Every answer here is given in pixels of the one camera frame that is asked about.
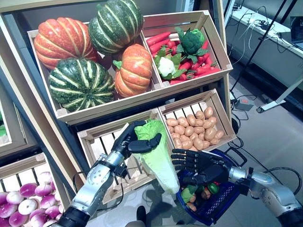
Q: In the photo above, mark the purple white turnip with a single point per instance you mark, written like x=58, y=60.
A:
x=19, y=218
x=14, y=197
x=38, y=220
x=43, y=189
x=27, y=206
x=47, y=201
x=52, y=212
x=3, y=198
x=8, y=210
x=44, y=177
x=28, y=189

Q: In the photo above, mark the large orange pumpkin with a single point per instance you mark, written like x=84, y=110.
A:
x=61, y=40

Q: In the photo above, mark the green striped pumpkin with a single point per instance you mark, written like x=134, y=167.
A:
x=80, y=85
x=116, y=26

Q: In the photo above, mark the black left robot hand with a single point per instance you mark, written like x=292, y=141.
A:
x=123, y=144

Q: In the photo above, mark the black round object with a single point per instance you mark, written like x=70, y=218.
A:
x=235, y=126

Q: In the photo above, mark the wooden slatted cabbage crate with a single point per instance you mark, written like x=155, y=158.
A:
x=106, y=128

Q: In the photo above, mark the wooden carrot crate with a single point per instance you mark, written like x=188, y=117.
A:
x=217, y=42

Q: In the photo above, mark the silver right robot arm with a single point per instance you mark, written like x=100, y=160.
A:
x=270, y=189

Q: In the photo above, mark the large tan potato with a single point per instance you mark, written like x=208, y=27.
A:
x=210, y=134

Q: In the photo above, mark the green white napa cabbage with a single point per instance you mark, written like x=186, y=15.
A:
x=158, y=170
x=188, y=192

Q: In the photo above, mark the small orange pumpkin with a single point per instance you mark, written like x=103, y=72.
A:
x=132, y=73

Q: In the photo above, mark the white power strip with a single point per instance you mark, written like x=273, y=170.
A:
x=233, y=98

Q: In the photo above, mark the wooden pepper crate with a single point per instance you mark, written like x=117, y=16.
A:
x=21, y=132

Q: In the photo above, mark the white cauliflower with leaves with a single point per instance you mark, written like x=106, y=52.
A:
x=166, y=66

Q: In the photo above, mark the blue plastic shopping basket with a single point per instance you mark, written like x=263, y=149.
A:
x=213, y=208

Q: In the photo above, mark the white desk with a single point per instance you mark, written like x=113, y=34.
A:
x=272, y=54

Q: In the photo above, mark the black stand pole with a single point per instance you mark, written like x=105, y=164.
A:
x=246, y=62

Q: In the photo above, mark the dark green broccoli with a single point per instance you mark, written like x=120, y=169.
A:
x=191, y=42

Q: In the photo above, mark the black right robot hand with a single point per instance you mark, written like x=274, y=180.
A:
x=210, y=168

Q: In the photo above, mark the wooden pumpkin crate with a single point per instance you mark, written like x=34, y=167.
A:
x=94, y=113

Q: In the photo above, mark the white table leg with caster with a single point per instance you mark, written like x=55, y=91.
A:
x=272, y=105

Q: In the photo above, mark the wooden potato crate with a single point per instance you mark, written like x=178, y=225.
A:
x=223, y=116

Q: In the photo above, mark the green bell pepper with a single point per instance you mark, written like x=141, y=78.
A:
x=2, y=127
x=213, y=189

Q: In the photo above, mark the grey box with orange label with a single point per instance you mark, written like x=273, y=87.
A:
x=245, y=106

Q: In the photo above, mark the black left robot foot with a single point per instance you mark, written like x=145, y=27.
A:
x=141, y=214

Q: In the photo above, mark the wooden display shelf frame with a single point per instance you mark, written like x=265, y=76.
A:
x=54, y=142

